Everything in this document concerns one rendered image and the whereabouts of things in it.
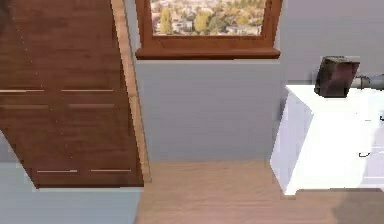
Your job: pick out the brown wooden framed window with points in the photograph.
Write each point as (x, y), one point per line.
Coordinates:
(206, 43)

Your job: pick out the white cupboard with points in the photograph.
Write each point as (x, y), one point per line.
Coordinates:
(326, 140)

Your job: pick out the brown wooden room door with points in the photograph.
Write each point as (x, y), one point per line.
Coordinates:
(66, 100)

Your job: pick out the dark brown box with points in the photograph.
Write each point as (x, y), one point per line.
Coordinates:
(335, 78)

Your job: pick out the grey cylinder object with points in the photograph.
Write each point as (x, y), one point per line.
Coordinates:
(371, 82)

